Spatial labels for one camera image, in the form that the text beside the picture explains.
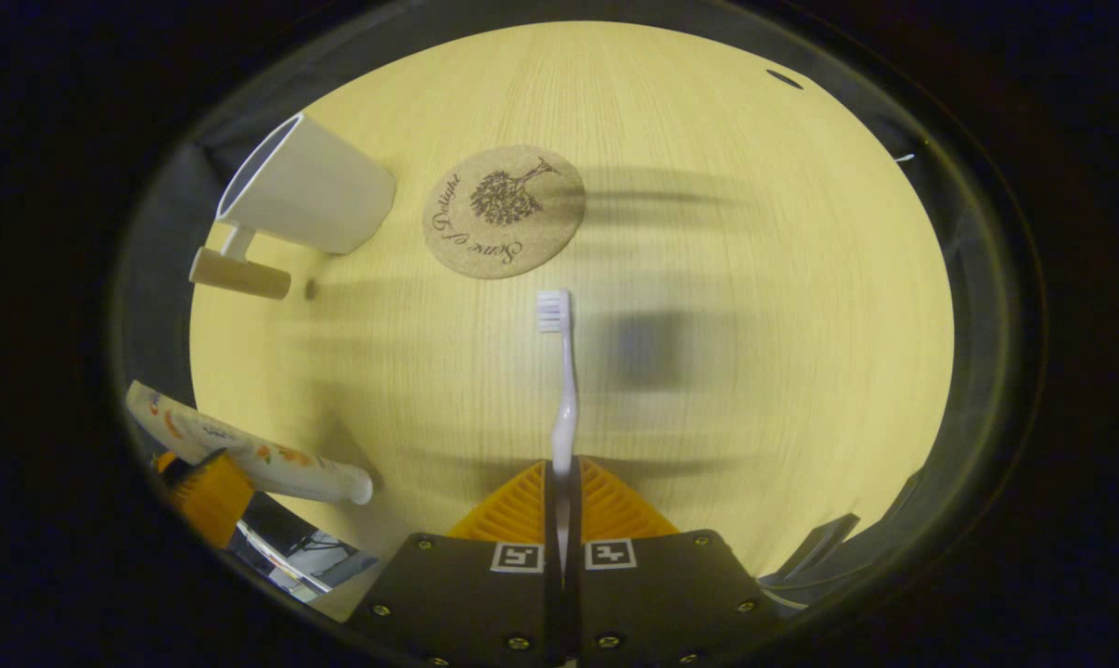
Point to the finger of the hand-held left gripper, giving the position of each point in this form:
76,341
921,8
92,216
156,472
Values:
209,501

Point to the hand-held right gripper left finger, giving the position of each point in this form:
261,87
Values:
485,603

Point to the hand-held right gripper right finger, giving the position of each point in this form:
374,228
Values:
652,603

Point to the white toothpaste tube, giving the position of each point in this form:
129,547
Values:
244,455

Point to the white toothbrush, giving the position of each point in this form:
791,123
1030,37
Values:
567,399

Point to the round cork coaster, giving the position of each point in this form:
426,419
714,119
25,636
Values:
504,211

